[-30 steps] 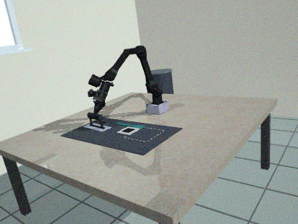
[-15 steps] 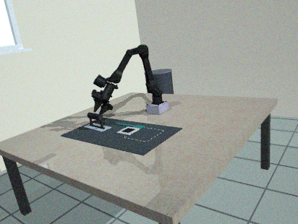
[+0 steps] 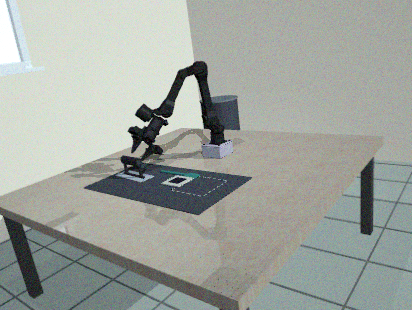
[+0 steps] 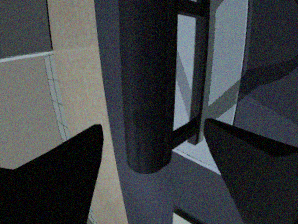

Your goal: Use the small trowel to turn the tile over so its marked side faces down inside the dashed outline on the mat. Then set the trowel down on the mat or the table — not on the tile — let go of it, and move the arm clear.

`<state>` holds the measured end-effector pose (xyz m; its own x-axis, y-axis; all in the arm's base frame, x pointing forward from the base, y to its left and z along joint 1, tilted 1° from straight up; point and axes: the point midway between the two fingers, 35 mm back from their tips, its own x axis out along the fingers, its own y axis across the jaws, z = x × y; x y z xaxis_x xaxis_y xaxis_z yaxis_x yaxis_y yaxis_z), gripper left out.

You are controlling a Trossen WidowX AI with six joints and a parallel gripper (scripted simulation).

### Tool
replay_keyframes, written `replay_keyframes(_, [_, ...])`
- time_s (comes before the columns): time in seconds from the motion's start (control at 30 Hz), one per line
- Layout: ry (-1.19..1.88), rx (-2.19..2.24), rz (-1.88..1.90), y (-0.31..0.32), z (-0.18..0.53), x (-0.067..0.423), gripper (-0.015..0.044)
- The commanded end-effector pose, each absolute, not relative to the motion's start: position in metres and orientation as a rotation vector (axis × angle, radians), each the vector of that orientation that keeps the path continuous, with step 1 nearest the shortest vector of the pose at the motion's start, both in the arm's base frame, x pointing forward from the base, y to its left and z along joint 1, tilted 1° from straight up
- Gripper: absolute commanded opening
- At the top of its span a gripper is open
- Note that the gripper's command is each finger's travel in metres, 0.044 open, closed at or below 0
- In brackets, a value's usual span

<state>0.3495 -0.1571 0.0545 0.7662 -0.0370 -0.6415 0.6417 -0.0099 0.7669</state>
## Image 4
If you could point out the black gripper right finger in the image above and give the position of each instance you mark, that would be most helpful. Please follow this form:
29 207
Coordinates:
261 174

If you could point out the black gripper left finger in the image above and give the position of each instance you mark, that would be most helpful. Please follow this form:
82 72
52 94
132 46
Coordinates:
55 188

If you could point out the white square tile with dark centre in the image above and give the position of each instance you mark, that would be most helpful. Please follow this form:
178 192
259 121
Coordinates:
179 219

